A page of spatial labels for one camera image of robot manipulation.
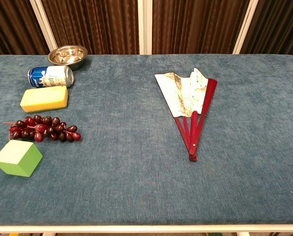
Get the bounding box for red ribbed paper folding fan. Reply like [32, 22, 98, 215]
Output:
[154, 68, 218, 162]

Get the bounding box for blue fabric table mat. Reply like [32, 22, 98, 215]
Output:
[0, 54, 293, 227]

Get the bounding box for stainless steel bowl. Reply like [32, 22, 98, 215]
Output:
[47, 45, 88, 71]

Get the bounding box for blue white drink can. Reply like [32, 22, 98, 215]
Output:
[28, 65, 75, 89]

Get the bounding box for yellow green sponge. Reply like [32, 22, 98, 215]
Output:
[20, 86, 69, 114]

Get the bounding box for dark red grape bunch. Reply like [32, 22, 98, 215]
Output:
[3, 115, 82, 143]

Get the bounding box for brown pleated curtain panel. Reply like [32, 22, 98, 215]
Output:
[41, 0, 140, 55]
[240, 0, 293, 62]
[0, 0, 50, 57]
[151, 0, 250, 55]

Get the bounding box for green cube block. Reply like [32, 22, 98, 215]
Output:
[0, 139, 43, 177]

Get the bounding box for white partition post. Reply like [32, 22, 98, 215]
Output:
[232, 0, 260, 55]
[29, 0, 59, 52]
[137, 0, 153, 55]

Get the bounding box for white table frame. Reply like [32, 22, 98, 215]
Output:
[0, 224, 293, 236]

